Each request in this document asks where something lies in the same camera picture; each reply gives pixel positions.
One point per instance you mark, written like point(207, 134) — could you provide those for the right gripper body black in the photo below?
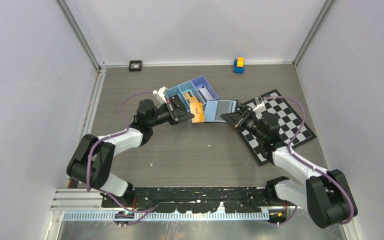
point(252, 124)

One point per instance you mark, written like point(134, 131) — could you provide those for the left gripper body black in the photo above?
point(161, 116)

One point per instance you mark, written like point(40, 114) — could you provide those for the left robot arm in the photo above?
point(92, 160)

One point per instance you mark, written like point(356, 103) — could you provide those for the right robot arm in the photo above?
point(324, 194)

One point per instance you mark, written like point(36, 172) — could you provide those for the black card in tray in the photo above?
point(177, 101)

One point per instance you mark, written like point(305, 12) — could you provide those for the orange card in tray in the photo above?
point(190, 98)

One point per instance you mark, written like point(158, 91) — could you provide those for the white card in tray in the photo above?
point(205, 93)

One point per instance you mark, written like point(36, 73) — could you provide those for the three-compartment blue purple tray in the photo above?
point(192, 86)

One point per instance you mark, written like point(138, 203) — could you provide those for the black white checkerboard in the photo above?
point(289, 122)

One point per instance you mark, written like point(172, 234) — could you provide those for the blue yellow toy block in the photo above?
point(239, 65)

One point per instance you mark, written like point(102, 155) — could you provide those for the small black square box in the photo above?
point(135, 66)

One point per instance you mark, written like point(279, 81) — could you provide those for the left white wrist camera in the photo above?
point(160, 94)

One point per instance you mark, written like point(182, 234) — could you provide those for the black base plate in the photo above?
point(195, 200)

